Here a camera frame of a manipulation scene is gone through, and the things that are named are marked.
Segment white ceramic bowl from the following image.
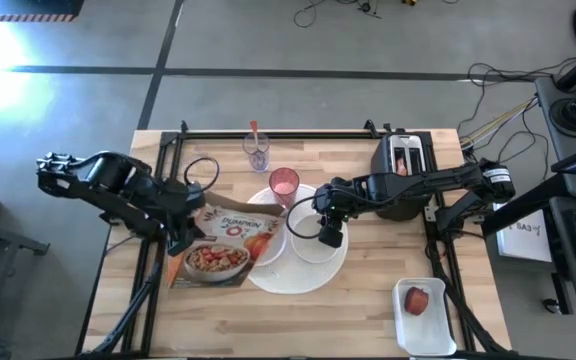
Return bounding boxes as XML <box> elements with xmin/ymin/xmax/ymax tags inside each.
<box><xmin>289</xmin><ymin>212</ymin><xmax>342</xmax><ymax>265</ymax></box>

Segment pumpkin cereal box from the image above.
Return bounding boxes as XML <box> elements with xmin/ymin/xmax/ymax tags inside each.
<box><xmin>166</xmin><ymin>192</ymin><xmax>287</xmax><ymax>290</ymax></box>

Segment white round woven placemat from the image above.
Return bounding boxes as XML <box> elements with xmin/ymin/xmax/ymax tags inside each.
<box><xmin>245</xmin><ymin>183</ymin><xmax>350</xmax><ymax>295</ymax></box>

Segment beige round plate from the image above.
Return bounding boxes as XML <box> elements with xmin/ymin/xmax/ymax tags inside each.
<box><xmin>247</xmin><ymin>199</ymin><xmax>289</xmax><ymax>268</ymax></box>

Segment red plastic tumbler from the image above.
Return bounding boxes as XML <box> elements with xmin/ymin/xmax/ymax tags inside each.
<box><xmin>268</xmin><ymin>167</ymin><xmax>301</xmax><ymax>209</ymax></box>

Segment clear glass tumbler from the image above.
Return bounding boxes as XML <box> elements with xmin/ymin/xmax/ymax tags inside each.
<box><xmin>241</xmin><ymin>130</ymin><xmax>272</xmax><ymax>174</ymax></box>

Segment red apple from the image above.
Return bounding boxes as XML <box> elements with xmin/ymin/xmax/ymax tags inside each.
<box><xmin>403</xmin><ymin>286</ymin><xmax>430</xmax><ymax>317</ymax></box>

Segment orange-handled metal spoon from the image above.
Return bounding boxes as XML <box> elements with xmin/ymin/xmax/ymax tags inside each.
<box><xmin>249</xmin><ymin>119</ymin><xmax>262</xmax><ymax>169</ymax></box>

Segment black chrome-top toaster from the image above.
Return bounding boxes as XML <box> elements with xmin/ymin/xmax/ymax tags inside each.
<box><xmin>370</xmin><ymin>132</ymin><xmax>434</xmax><ymax>222</ymax></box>

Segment white rectangular tray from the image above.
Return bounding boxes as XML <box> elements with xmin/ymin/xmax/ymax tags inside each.
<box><xmin>392</xmin><ymin>277</ymin><xmax>458</xmax><ymax>357</ymax></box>

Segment gray metal stand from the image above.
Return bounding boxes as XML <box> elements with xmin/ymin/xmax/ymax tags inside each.
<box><xmin>0</xmin><ymin>214</ymin><xmax>51</xmax><ymax>360</ymax></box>

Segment white paper sheet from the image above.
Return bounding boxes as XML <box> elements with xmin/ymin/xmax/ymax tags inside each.
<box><xmin>496</xmin><ymin>201</ymin><xmax>553</xmax><ymax>264</ymax></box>

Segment black diagonal stand bar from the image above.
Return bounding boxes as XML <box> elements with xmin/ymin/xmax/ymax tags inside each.
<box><xmin>481</xmin><ymin>172</ymin><xmax>569</xmax><ymax>237</ymax></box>

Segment black mat with hazard stripe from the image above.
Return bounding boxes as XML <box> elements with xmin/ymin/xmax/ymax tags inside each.
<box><xmin>0</xmin><ymin>0</ymin><xmax>85</xmax><ymax>23</ymax></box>

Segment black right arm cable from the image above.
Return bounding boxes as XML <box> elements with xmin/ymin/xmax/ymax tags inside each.
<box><xmin>285</xmin><ymin>195</ymin><xmax>327</xmax><ymax>240</ymax></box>

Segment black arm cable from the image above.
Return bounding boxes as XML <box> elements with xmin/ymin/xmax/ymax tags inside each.
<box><xmin>285</xmin><ymin>195</ymin><xmax>327</xmax><ymax>240</ymax></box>
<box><xmin>183</xmin><ymin>156</ymin><xmax>220</xmax><ymax>194</ymax></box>

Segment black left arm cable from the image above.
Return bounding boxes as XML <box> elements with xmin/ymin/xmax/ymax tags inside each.
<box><xmin>183</xmin><ymin>156</ymin><xmax>220</xmax><ymax>194</ymax></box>

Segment black metal table frame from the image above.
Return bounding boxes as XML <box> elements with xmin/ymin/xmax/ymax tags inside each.
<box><xmin>75</xmin><ymin>118</ymin><xmax>514</xmax><ymax>360</ymax></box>

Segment tangled yellow and black cables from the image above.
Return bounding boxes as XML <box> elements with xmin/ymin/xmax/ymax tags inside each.
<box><xmin>456</xmin><ymin>56</ymin><xmax>576</xmax><ymax>194</ymax></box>

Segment black floor cable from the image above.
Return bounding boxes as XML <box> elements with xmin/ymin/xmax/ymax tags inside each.
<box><xmin>292</xmin><ymin>0</ymin><xmax>384</xmax><ymax>29</ymax></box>

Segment black coiled cable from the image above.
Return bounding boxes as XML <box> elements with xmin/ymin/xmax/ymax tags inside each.
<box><xmin>548</xmin><ymin>96</ymin><xmax>576</xmax><ymax>134</ymax></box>

